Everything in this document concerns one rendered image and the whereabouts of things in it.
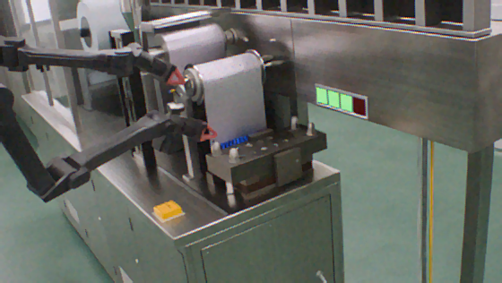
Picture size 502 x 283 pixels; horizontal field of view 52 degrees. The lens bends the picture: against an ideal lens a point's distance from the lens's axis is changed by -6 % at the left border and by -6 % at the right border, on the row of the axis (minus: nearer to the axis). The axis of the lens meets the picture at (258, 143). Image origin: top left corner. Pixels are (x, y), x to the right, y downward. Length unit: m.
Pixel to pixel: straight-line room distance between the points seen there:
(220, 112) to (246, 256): 0.50
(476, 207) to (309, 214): 0.58
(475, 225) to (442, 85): 0.51
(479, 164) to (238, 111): 0.84
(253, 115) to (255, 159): 0.25
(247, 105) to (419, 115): 0.68
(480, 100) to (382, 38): 0.34
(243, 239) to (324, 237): 0.36
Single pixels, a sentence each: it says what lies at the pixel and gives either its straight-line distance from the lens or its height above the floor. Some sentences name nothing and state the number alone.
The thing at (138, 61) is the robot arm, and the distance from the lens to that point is 1.75.
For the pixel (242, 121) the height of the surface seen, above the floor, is 1.09.
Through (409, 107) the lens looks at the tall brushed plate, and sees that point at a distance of 1.55.
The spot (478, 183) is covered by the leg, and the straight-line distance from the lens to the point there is 1.69.
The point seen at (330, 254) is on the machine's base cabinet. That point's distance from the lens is 2.06.
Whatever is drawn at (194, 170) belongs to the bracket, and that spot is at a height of 0.93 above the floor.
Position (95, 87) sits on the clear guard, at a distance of 2.78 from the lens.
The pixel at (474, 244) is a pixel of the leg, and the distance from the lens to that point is 1.79.
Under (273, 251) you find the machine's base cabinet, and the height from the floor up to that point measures 0.70.
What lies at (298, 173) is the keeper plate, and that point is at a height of 0.93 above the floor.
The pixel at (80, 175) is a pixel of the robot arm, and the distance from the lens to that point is 1.50.
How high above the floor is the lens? 1.71
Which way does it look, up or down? 21 degrees down
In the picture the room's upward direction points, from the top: 7 degrees counter-clockwise
